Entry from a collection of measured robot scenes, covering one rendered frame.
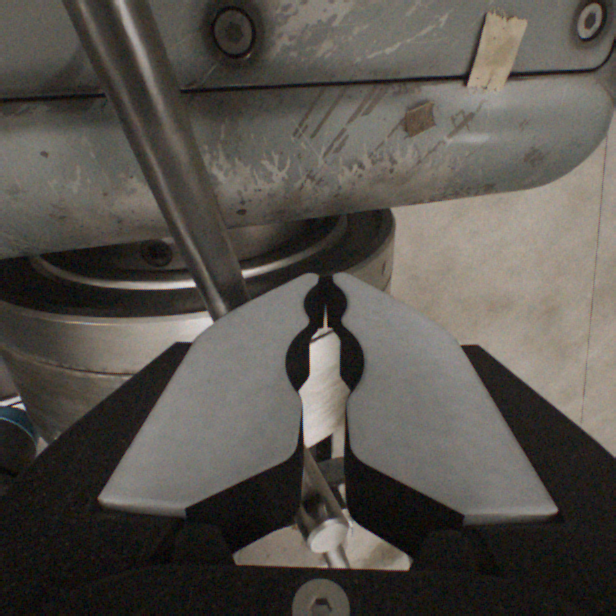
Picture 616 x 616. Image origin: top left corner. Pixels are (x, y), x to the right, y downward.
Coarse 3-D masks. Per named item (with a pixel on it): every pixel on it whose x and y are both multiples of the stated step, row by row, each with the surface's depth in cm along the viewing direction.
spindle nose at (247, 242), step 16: (272, 224) 27; (288, 224) 28; (304, 224) 30; (320, 224) 32; (144, 240) 25; (160, 240) 25; (240, 240) 27; (256, 240) 27; (272, 240) 28; (288, 240) 29; (80, 256) 27; (96, 256) 27; (112, 256) 26; (128, 256) 26; (144, 256) 26; (160, 256) 26; (176, 256) 26; (240, 256) 27; (256, 256) 28
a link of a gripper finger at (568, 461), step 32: (480, 352) 9; (512, 384) 8; (512, 416) 7; (544, 416) 7; (544, 448) 7; (576, 448) 7; (544, 480) 6; (576, 480) 6; (608, 480) 6; (576, 512) 6; (608, 512) 6; (480, 544) 6; (512, 544) 5; (544, 544) 5; (576, 544) 5; (608, 544) 5; (512, 576) 5; (544, 576) 5; (576, 576) 5; (608, 576) 5; (608, 608) 5
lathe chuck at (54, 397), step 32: (384, 288) 31; (0, 352) 28; (320, 352) 27; (32, 384) 27; (64, 384) 25; (96, 384) 24; (320, 384) 28; (32, 416) 30; (64, 416) 27; (320, 416) 30
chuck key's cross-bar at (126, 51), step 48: (96, 0) 6; (144, 0) 7; (96, 48) 7; (144, 48) 7; (144, 96) 7; (144, 144) 8; (192, 144) 8; (192, 192) 9; (192, 240) 9; (240, 288) 11
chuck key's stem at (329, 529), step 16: (304, 448) 24; (320, 480) 22; (320, 496) 21; (304, 512) 21; (320, 512) 20; (336, 512) 20; (304, 528) 20; (320, 528) 20; (336, 528) 20; (320, 544) 20; (336, 544) 21
